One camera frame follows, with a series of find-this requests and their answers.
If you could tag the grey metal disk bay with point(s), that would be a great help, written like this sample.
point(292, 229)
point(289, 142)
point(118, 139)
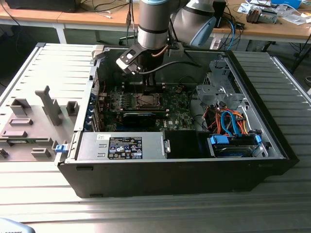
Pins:
point(211, 92)

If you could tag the CPU with silver top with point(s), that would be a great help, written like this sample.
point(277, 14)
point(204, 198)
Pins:
point(147, 100)

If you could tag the CPU cooler heat sink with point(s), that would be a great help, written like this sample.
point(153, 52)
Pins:
point(261, 15)

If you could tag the grey rounded device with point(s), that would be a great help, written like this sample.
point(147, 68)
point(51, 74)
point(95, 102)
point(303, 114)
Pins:
point(12, 227)

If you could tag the black and grey PC case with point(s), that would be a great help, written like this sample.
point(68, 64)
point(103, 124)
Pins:
point(145, 179)

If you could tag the wooden desk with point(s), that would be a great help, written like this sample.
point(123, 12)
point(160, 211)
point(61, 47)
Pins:
point(267, 30)
point(73, 18)

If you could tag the green motherboard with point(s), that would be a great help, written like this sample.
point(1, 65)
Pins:
point(179, 114)

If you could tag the grey power supply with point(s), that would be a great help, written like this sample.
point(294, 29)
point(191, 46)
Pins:
point(92, 145)

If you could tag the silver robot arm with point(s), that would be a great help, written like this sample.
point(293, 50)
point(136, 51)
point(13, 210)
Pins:
point(153, 21)

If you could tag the CPU socket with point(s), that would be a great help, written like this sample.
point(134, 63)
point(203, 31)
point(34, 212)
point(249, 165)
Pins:
point(145, 107)

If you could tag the small grey wrist camera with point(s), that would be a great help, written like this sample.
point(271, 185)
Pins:
point(175, 50)

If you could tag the black flat box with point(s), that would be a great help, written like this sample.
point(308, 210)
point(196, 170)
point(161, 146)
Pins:
point(41, 4)

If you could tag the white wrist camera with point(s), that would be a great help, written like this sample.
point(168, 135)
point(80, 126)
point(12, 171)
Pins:
point(124, 63)

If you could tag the blue box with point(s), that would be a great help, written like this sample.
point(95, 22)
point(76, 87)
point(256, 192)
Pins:
point(286, 2)

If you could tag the hard disk in blue carrier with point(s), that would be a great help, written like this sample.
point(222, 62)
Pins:
point(230, 151)

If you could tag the blue plastic clip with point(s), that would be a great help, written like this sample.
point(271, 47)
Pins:
point(60, 148)

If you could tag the grey parts rack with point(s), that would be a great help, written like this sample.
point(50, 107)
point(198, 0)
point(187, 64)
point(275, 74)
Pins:
point(36, 114)

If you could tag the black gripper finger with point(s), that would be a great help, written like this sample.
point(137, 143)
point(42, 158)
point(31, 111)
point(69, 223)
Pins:
point(150, 82)

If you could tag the black graphics card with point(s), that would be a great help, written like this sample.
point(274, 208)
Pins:
point(138, 120)

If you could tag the small white box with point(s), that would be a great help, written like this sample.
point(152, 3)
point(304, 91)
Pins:
point(215, 44)

